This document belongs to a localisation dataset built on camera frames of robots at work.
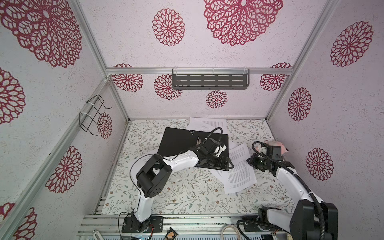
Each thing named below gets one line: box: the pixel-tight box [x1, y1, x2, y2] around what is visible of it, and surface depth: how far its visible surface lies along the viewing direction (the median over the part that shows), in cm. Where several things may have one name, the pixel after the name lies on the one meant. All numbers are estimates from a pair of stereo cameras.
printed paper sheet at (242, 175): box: [209, 142, 258, 194], surface depth 89 cm
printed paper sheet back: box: [186, 117, 229, 135], surface depth 123 cm
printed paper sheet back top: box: [228, 135, 241, 151], surface depth 108 cm
